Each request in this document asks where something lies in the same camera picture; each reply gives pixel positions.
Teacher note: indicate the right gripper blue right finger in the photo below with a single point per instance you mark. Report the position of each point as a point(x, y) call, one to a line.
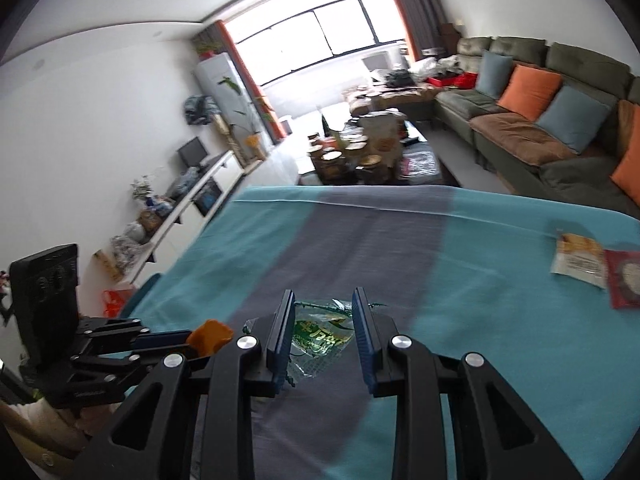
point(367, 339)

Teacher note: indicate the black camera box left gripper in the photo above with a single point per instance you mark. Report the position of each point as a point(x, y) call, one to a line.
point(45, 302)

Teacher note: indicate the white standing air conditioner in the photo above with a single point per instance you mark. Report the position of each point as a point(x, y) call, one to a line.
point(207, 73)

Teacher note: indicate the olive green sectional sofa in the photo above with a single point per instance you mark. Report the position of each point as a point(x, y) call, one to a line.
point(532, 162)

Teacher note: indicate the teal and grey tablecloth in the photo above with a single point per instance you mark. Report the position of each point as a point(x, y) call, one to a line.
point(458, 270)

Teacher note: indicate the white ceramic jar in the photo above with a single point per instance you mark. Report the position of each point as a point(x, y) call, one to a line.
point(136, 232)

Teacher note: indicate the orange peel piece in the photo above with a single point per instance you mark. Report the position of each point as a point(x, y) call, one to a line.
point(209, 338)

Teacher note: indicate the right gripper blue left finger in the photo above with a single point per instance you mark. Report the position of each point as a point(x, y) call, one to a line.
point(279, 342)

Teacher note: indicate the tall green potted plant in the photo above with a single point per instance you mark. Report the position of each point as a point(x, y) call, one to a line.
point(244, 123)

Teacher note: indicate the cluttered dark coffee table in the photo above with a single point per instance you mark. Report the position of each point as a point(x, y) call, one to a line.
point(395, 153)

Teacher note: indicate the orange red plastic bag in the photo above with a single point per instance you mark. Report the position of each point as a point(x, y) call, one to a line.
point(114, 300)

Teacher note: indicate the red snack packet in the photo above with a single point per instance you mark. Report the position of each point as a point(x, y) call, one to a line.
point(623, 278)

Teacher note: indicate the green clear snack wrapper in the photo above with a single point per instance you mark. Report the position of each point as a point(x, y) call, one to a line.
point(322, 333)

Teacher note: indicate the beige snack packet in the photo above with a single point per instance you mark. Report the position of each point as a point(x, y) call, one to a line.
point(581, 258)

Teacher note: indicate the grey blue cushion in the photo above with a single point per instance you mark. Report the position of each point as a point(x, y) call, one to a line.
point(494, 75)
point(573, 118)

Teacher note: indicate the black computer monitor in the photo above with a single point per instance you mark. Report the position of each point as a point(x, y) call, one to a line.
point(193, 153)

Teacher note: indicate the orange cushion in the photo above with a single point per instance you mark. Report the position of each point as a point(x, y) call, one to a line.
point(626, 175)
point(530, 91)

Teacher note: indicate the white black TV cabinet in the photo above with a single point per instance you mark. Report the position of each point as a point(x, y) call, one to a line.
point(187, 220)

